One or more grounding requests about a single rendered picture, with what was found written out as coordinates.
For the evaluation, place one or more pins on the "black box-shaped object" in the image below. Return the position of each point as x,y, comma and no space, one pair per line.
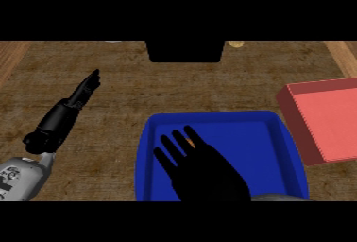
185,51

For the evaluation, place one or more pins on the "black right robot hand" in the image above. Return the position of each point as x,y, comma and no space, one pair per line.
208,173

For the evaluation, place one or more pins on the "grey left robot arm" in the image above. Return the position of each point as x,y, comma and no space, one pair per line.
23,179

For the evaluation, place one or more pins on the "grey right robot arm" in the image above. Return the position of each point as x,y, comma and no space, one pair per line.
279,198

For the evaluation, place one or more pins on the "orange croissant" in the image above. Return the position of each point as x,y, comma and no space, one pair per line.
191,142

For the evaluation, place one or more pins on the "red cardboard box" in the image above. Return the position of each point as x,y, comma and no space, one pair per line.
328,123

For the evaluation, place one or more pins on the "small tan round object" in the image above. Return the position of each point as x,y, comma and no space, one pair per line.
236,43

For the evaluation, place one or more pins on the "blue plastic tray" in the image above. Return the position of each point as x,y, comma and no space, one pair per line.
260,148

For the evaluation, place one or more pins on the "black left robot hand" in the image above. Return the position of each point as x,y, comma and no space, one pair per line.
56,124

